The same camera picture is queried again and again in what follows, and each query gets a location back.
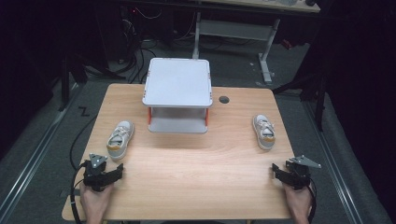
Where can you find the small white sneaker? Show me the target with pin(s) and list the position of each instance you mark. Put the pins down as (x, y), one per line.
(264, 132)
(120, 140)

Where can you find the person's left hand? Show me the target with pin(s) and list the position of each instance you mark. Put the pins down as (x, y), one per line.
(96, 203)

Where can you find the black metal stand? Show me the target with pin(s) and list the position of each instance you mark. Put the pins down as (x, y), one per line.
(64, 84)
(319, 102)

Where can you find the wooden desk with grey legs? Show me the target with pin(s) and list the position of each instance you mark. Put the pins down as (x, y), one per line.
(236, 30)

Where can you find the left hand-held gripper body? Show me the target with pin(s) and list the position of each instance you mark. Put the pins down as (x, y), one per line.
(95, 177)

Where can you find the person's right hand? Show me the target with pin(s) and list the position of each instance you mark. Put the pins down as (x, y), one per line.
(299, 205)

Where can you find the small red object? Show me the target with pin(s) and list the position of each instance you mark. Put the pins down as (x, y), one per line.
(286, 44)

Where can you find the metal floor rail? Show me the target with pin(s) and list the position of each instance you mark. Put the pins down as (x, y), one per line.
(333, 168)
(34, 161)

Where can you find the white two-tier shoe rack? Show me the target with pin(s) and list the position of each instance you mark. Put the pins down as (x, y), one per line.
(177, 81)

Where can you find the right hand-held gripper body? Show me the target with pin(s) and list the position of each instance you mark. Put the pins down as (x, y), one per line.
(300, 175)

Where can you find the grey tape piece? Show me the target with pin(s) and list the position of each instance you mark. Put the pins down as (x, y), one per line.
(66, 193)

